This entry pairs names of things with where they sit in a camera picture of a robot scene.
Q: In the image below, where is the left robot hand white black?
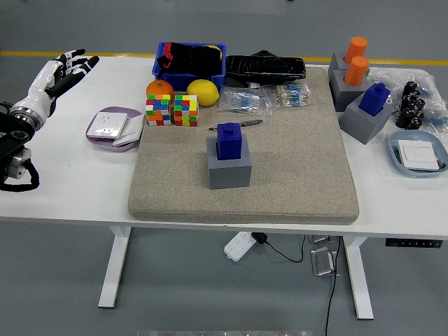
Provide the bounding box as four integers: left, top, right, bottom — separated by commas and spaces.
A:
12, 48, 101, 118

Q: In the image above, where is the blue square seal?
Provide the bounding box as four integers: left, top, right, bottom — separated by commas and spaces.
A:
216, 122, 243, 161
357, 82, 391, 117

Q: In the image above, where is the grey seal holder block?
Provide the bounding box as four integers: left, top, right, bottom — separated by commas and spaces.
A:
339, 93, 396, 146
328, 51, 370, 76
328, 69, 374, 113
205, 134, 253, 190

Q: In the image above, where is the orange cylinder seal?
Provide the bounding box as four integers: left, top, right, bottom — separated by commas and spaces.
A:
344, 36, 369, 64
343, 55, 370, 87

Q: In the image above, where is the purple shallow tray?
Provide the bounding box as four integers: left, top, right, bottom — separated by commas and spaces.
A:
85, 106, 146, 153

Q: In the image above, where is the orange fruit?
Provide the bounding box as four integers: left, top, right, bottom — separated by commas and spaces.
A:
146, 79, 175, 102

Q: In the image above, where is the colourful puzzle cube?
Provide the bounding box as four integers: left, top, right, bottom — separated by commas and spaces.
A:
145, 93, 173, 127
174, 94, 200, 127

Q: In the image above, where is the blue plastic bin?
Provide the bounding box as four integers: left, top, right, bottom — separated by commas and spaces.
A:
151, 41, 228, 92

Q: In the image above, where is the black cloth with red trim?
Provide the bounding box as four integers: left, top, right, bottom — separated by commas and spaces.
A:
156, 42, 223, 76

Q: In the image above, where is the yellow lemon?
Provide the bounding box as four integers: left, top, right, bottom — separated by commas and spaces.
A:
186, 78, 221, 107

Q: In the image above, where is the white table leg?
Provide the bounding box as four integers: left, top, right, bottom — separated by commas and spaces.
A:
97, 226, 133, 309
342, 237, 375, 320

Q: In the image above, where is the bag of blue resistors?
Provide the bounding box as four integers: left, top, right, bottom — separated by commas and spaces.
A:
217, 86, 274, 117

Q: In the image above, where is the small metal hand tool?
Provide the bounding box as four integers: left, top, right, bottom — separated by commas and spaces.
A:
209, 119, 264, 132

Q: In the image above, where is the black plastic tray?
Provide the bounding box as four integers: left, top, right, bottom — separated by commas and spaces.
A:
224, 50, 307, 88

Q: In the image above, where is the bag of tan resistors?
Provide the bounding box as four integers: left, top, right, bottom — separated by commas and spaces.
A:
271, 83, 314, 109

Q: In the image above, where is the white power strip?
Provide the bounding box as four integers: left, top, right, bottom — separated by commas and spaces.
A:
223, 231, 258, 262

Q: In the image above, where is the grey-brown mat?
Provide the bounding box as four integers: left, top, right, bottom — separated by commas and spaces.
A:
127, 66, 361, 225

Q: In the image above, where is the clear plastic bag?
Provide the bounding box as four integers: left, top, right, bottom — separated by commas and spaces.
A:
367, 66, 435, 106

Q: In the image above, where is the light blue shallow tray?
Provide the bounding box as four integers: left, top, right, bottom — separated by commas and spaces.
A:
388, 130, 448, 179

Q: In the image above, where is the clear bag of blue parts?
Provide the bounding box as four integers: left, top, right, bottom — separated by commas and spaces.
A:
419, 82, 448, 134

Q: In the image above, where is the black table control panel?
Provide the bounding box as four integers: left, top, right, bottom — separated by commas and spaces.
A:
385, 238, 444, 248

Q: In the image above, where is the white switch panel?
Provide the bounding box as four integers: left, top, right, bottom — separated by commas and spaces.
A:
112, 115, 146, 147
397, 139, 441, 172

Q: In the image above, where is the black plug with cord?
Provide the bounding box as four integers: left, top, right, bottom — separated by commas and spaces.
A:
251, 232, 306, 263

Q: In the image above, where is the black floor cable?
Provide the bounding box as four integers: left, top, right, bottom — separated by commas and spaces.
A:
324, 237, 342, 336

